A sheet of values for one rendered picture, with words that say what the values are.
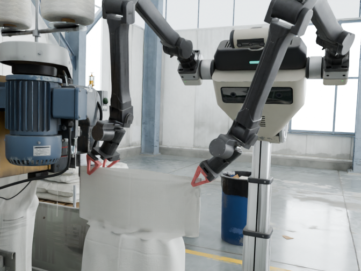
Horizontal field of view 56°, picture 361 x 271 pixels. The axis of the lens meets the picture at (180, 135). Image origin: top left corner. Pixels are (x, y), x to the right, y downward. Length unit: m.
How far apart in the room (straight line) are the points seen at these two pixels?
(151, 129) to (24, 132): 9.04
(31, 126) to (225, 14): 9.03
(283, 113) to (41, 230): 1.39
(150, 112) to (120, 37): 8.86
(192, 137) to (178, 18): 3.40
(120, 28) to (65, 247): 1.22
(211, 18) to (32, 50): 9.06
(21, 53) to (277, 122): 1.04
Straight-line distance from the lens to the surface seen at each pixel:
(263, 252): 1.74
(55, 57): 1.02
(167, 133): 10.04
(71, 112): 0.99
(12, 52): 1.02
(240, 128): 1.09
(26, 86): 1.01
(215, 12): 9.95
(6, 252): 1.41
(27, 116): 1.01
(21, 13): 1.36
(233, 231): 3.44
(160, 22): 1.32
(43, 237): 2.06
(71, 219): 1.90
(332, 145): 9.10
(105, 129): 1.22
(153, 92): 9.98
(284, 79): 1.43
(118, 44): 1.17
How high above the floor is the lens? 1.24
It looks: 4 degrees down
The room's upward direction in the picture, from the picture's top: 2 degrees clockwise
